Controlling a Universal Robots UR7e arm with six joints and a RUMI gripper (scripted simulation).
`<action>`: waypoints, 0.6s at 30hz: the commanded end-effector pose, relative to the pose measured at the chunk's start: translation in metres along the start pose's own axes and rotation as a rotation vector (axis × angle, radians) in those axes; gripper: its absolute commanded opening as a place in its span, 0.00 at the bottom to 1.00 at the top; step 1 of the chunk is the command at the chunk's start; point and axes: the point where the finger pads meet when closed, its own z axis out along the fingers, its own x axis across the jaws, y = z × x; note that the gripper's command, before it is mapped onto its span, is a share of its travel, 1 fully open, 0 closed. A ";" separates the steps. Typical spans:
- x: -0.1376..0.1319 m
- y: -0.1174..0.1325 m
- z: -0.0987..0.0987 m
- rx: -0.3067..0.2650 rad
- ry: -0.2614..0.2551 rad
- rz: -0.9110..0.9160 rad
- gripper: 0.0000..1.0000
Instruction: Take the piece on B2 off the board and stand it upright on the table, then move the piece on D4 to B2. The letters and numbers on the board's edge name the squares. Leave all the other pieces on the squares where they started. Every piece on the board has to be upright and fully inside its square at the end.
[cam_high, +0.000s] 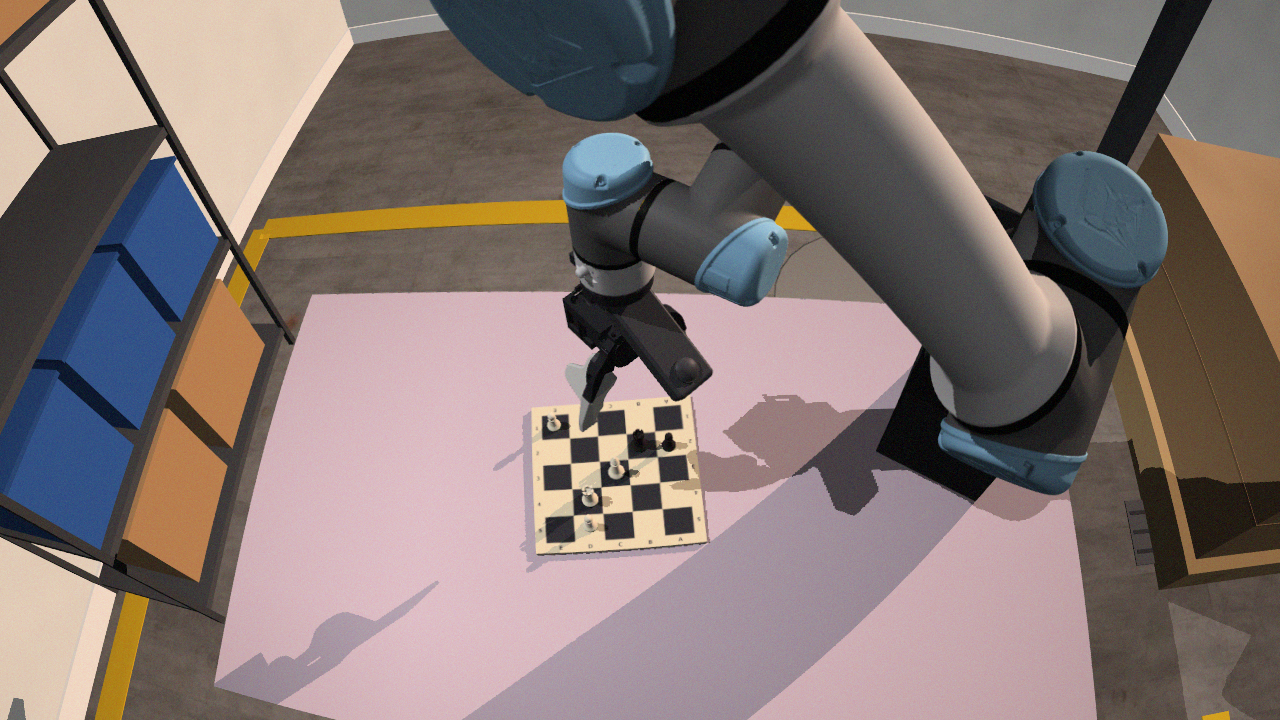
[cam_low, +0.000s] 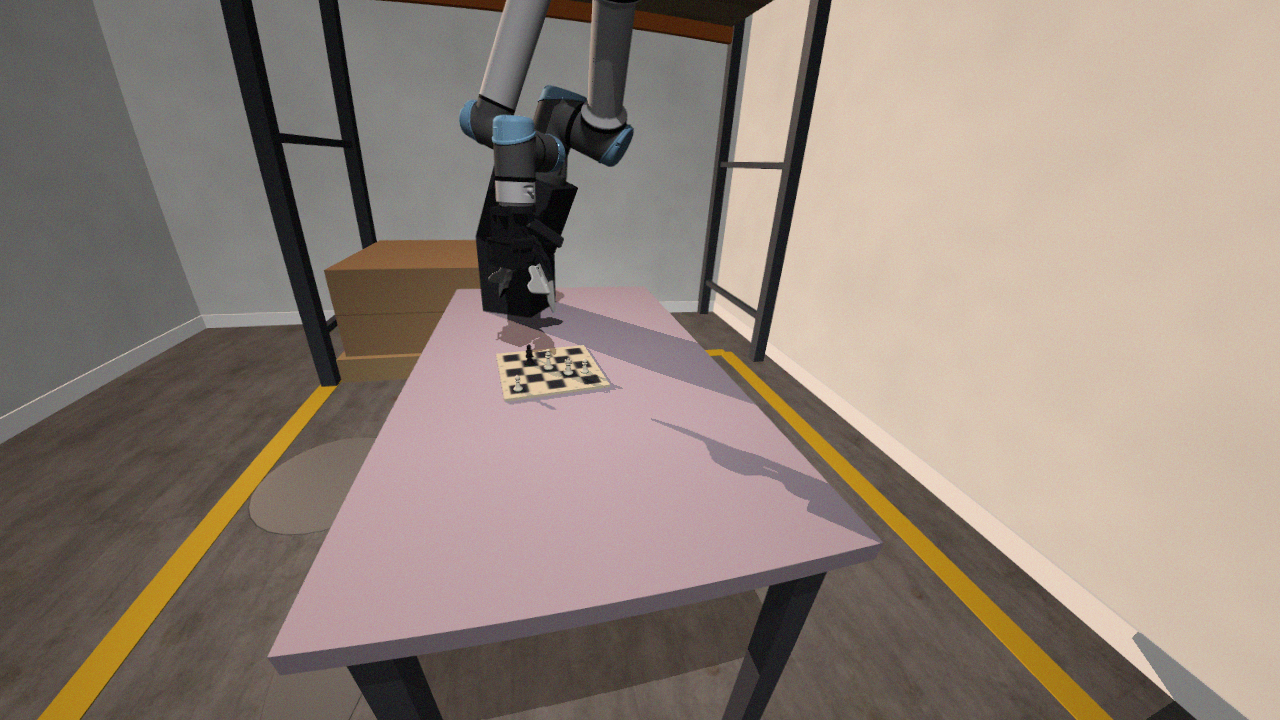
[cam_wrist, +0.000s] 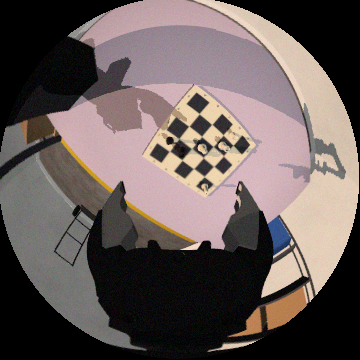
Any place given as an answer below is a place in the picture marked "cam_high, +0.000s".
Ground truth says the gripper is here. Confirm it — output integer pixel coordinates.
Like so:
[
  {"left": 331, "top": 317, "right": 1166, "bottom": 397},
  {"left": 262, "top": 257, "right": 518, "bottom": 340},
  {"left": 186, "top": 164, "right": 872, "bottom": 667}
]
[{"left": 563, "top": 274, "right": 654, "bottom": 432}]

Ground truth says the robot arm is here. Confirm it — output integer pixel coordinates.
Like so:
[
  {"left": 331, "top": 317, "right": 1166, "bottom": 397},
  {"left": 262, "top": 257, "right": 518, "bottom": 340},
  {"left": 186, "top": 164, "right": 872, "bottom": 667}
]
[{"left": 429, "top": 0, "right": 1169, "bottom": 495}]

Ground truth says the chessboard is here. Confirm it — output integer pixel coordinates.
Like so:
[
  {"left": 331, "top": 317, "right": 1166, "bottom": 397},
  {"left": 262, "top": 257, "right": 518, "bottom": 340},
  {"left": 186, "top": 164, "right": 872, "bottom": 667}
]
[{"left": 532, "top": 395, "right": 707, "bottom": 555}]

